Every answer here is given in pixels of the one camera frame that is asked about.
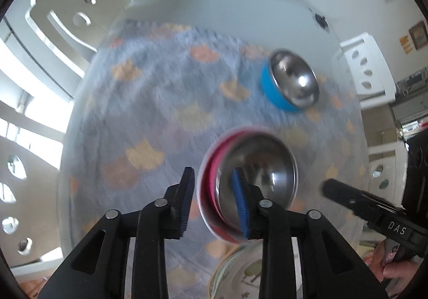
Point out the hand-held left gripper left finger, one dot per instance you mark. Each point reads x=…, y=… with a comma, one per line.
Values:
x=185, y=205

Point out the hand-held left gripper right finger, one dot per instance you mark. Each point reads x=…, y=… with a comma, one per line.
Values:
x=241, y=205

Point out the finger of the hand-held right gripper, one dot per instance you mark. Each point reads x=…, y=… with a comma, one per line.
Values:
x=361, y=203

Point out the steel bowl with pink outside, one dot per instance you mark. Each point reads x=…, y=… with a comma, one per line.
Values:
x=264, y=165

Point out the person's right hand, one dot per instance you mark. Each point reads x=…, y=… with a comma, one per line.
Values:
x=401, y=270

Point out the white chair with oval holes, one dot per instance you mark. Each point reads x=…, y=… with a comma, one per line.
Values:
x=364, y=68
x=26, y=192
x=83, y=1
x=384, y=168

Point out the blue patterned tablecloth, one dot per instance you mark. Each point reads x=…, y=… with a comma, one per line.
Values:
x=150, y=111

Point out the steel bowl with blue outside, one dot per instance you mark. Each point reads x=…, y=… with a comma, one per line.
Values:
x=297, y=81

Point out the black round lid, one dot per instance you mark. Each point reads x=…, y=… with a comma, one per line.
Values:
x=321, y=21

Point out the orange wall decoration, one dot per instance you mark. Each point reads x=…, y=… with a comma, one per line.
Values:
x=405, y=43

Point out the small framed wall picture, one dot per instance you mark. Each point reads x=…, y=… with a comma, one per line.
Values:
x=419, y=35

